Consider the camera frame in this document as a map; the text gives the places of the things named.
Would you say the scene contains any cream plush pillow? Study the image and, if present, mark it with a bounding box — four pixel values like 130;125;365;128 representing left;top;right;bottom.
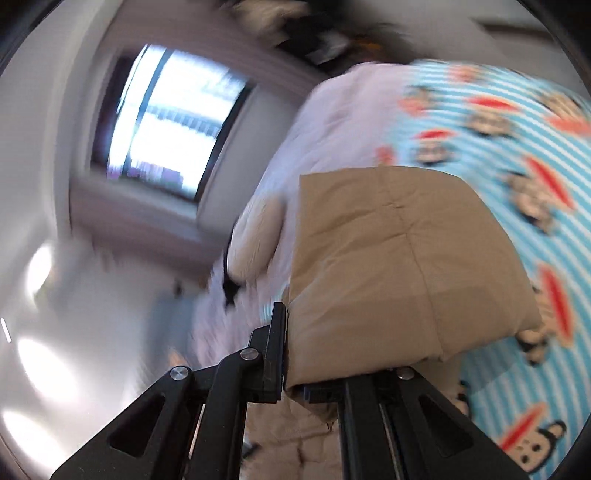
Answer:
228;196;285;282

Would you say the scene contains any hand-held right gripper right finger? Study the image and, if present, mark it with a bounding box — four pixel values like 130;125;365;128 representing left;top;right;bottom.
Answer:
302;367;530;480

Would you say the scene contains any striped monkey print blanket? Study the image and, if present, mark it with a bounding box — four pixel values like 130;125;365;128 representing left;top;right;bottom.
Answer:
259;58;591;480

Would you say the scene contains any black cloth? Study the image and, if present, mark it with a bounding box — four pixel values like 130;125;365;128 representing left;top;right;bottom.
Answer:
222;247;243;308

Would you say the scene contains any tan puffer jacket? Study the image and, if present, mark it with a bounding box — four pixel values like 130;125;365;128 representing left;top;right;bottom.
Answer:
240;165;543;480

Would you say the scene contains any pale pink bed sheet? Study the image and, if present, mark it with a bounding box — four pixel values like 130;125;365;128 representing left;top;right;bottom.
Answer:
191;62;416;370

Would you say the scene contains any window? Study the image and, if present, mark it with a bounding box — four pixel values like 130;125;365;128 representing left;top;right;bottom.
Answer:
90;44;254;202

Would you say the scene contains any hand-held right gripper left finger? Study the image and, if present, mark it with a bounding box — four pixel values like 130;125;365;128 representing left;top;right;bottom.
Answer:
51;302;288;480

